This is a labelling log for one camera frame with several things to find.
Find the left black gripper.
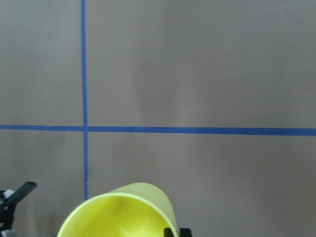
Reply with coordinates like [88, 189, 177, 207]
[0, 181, 37, 237]

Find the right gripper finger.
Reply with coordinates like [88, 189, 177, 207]
[179, 228, 192, 237]

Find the yellow cup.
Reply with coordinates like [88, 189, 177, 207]
[57, 182, 180, 237]

